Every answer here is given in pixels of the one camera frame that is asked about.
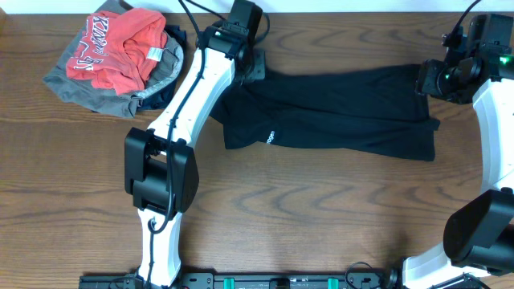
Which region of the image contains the black t-shirt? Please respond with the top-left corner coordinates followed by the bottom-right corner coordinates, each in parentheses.
top-left (210, 64), bottom-right (440, 161)

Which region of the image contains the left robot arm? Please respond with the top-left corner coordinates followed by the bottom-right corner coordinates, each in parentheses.
top-left (124, 20), bottom-right (264, 288)

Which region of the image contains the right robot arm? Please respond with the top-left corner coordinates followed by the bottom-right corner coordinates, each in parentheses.
top-left (384, 14), bottom-right (513, 288)

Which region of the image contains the dark navy folded garment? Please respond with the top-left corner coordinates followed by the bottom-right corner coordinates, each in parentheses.
top-left (137, 25), bottom-right (187, 111)

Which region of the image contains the red printed t-shirt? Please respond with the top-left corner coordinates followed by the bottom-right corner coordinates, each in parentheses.
top-left (66, 8), bottom-right (167, 96)

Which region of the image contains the grey folded garment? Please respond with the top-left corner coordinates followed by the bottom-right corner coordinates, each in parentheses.
top-left (43, 1), bottom-right (164, 118)

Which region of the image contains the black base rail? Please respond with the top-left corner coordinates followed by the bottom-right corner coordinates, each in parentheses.
top-left (78, 271), bottom-right (402, 289)

